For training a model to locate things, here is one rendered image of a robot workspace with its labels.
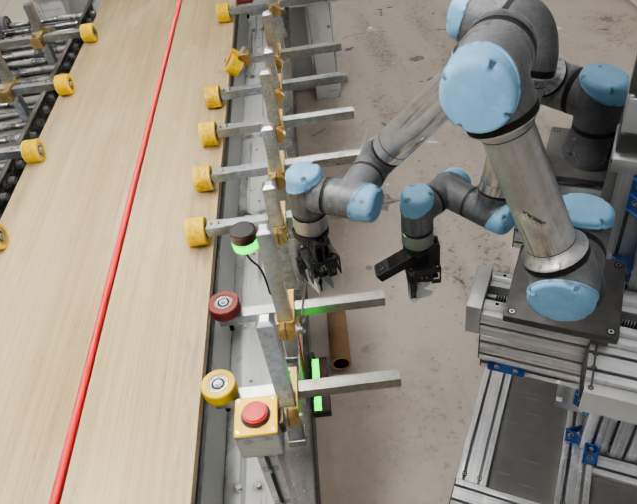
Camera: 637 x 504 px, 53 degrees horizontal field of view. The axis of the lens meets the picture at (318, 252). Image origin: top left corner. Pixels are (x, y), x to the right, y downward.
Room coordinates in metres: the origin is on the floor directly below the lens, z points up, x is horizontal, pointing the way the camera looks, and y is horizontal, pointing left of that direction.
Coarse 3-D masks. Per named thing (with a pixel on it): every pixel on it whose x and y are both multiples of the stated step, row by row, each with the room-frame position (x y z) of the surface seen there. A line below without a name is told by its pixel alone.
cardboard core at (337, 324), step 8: (336, 312) 1.75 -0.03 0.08; (344, 312) 1.77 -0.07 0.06; (328, 320) 1.74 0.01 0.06; (336, 320) 1.71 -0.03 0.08; (344, 320) 1.72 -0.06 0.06; (328, 328) 1.70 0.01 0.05; (336, 328) 1.67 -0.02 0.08; (344, 328) 1.67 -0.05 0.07; (336, 336) 1.63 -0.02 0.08; (344, 336) 1.63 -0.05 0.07; (336, 344) 1.59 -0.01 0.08; (344, 344) 1.59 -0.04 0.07; (336, 352) 1.55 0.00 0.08; (344, 352) 1.55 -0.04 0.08; (336, 360) 1.56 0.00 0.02; (344, 360) 1.56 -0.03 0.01; (336, 368) 1.52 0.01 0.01; (344, 368) 1.52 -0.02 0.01
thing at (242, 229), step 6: (240, 222) 1.11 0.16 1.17; (246, 222) 1.11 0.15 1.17; (234, 228) 1.09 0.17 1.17; (240, 228) 1.09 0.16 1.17; (246, 228) 1.09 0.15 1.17; (252, 228) 1.08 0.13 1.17; (234, 234) 1.07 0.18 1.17; (240, 234) 1.07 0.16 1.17; (246, 234) 1.07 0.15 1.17; (258, 246) 1.08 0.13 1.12; (258, 252) 1.08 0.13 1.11; (264, 276) 1.08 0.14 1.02; (270, 294) 1.08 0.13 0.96
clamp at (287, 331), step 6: (288, 294) 1.15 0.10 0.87; (294, 294) 1.17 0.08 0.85; (294, 300) 1.14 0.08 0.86; (294, 306) 1.12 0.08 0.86; (294, 312) 1.09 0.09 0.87; (276, 318) 1.08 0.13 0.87; (294, 318) 1.07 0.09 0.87; (276, 324) 1.06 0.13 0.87; (282, 324) 1.06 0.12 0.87; (288, 324) 1.05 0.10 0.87; (294, 324) 1.06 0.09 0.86; (282, 330) 1.04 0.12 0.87; (288, 330) 1.04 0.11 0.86; (294, 330) 1.04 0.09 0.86; (282, 336) 1.04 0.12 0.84; (288, 336) 1.04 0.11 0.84; (294, 336) 1.04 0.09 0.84
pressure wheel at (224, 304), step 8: (216, 296) 1.15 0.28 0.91; (224, 296) 1.15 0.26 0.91; (232, 296) 1.15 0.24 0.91; (208, 304) 1.13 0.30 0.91; (216, 304) 1.13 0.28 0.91; (224, 304) 1.12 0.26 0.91; (232, 304) 1.12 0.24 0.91; (240, 304) 1.14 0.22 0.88; (216, 312) 1.10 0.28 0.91; (224, 312) 1.09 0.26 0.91; (232, 312) 1.10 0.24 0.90; (216, 320) 1.10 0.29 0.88; (224, 320) 1.09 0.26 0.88; (232, 328) 1.13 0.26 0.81
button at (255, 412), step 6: (252, 402) 0.59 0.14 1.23; (258, 402) 0.59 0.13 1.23; (246, 408) 0.58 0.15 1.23; (252, 408) 0.58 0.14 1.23; (258, 408) 0.58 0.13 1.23; (264, 408) 0.58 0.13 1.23; (246, 414) 0.57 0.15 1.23; (252, 414) 0.57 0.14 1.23; (258, 414) 0.57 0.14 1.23; (264, 414) 0.57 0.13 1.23; (246, 420) 0.56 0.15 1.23; (252, 420) 0.56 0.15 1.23; (258, 420) 0.56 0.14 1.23
